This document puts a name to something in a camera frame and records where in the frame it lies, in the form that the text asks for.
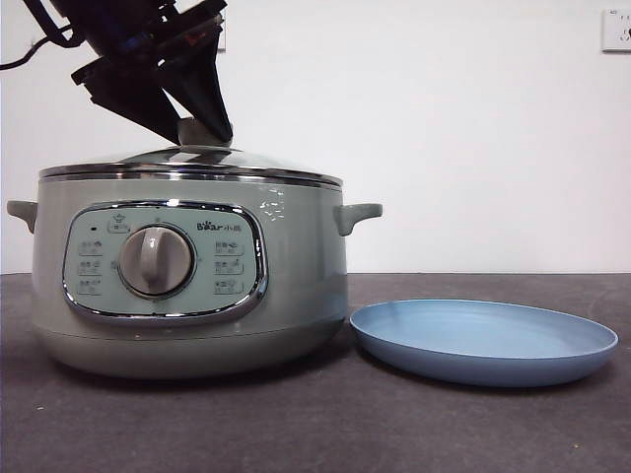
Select glass lid with green knob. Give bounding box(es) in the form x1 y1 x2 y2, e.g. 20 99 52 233
37 117 343 189

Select sage green electric steamer pot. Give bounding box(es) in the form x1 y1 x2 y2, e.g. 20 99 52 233
5 172 385 381

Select blue round plate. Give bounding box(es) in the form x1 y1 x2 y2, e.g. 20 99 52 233
348 299 620 388

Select black cable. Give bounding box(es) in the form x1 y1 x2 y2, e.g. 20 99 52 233
0 27 75 70

